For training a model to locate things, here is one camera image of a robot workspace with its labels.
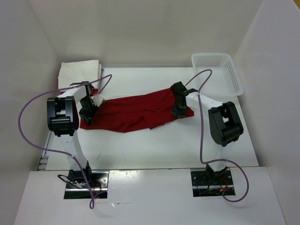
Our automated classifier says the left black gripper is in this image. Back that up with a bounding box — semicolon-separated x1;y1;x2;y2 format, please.
78;97;99;126

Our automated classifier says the dark red t shirt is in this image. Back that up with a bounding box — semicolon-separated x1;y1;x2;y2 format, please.
79;88;195;134

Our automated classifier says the pink t shirt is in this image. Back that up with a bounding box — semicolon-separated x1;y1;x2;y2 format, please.
91;89;98;96

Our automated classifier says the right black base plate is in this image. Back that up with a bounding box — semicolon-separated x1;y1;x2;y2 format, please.
190;169;235;197

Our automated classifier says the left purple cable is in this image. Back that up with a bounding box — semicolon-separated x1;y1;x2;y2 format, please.
18;74;113;210

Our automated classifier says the cream white t shirt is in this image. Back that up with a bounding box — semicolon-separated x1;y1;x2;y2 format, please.
58;60;102;89

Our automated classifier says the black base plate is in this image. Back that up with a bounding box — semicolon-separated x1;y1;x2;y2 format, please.
190;169;235;197
59;171;109;200

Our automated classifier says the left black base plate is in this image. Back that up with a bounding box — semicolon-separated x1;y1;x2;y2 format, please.
59;171;109;200

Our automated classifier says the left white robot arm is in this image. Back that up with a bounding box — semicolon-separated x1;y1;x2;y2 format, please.
46;81;98;188

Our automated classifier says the white plastic laundry basket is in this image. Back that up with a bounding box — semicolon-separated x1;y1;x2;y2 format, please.
191;53;244;97

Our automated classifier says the lavender t shirt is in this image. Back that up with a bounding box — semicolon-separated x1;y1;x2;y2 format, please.
99;68;105;78

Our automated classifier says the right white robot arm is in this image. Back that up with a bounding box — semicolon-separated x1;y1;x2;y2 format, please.
171;82;244;185

